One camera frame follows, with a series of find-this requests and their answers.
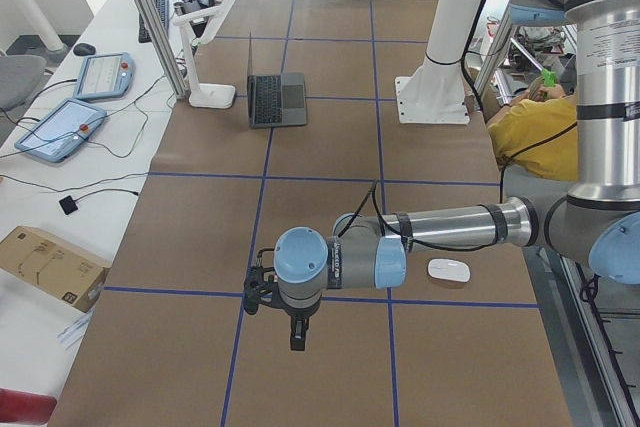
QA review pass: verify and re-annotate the lower blue teach pendant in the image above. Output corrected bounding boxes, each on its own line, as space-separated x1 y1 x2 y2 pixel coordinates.
14 98 107 163

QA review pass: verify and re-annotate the upper blue teach pendant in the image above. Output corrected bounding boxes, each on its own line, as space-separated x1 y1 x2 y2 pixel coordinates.
73 52 135 101

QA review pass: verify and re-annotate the small black square device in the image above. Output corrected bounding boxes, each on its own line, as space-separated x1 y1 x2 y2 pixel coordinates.
58 195 78 215

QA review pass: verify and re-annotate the grey laptop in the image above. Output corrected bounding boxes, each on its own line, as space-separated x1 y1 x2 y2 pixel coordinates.
247 35 308 129

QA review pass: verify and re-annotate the white desk lamp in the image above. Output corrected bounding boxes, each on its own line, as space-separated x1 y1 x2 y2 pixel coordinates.
171 0 236 109

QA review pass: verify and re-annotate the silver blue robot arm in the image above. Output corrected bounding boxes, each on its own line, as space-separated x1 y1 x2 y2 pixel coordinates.
243 0 639 351

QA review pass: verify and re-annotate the blue teach pendant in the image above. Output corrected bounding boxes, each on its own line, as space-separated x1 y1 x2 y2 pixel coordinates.
73 52 135 101
14 98 107 163

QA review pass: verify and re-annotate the black computer mouse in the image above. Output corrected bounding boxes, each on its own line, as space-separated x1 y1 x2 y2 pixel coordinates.
73 43 96 57

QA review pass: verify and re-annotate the black keyboard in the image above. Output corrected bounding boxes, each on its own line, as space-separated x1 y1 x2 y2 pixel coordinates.
138 0 171 44

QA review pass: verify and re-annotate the person in yellow shirt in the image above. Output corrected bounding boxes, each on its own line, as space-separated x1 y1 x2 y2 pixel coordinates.
487 77 578 182

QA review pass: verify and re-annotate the green handheld object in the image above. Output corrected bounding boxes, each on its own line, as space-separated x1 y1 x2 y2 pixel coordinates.
539 69 557 94

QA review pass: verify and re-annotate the grey office chair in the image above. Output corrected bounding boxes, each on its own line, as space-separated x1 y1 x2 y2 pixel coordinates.
0 54 46 111

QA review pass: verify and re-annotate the white computer mouse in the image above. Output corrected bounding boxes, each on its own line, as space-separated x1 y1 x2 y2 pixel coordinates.
427 258 471 283

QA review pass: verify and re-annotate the red object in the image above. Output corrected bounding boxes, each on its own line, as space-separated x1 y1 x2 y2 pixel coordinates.
1 388 57 425

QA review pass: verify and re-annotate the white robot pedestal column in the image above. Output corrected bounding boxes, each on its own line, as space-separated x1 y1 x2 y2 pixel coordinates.
395 0 483 125

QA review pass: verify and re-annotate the brown cardboard box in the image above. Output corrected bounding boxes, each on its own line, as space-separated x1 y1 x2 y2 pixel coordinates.
1 226 110 313

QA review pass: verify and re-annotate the aluminium frame post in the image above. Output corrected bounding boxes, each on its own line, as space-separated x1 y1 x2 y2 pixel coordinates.
134 0 187 100

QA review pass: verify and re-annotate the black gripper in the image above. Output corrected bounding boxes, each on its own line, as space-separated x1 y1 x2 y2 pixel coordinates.
242 248 316 351

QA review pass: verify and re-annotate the brown paper table cover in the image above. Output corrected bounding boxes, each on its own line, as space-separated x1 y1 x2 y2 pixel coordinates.
52 0 571 426

